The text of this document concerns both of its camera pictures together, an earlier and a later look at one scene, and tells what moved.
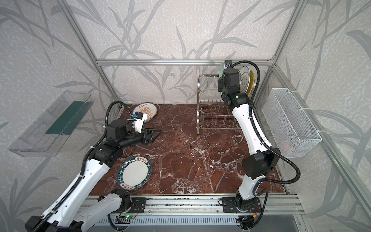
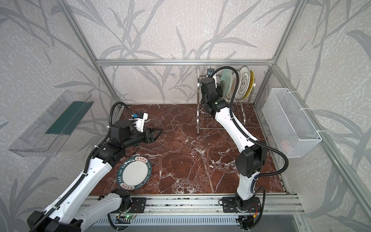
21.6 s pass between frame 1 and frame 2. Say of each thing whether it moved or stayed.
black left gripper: stayed
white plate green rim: stayed
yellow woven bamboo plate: stayed
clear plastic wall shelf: stayed
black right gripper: moved
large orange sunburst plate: moved
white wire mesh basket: stayed
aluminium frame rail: stayed
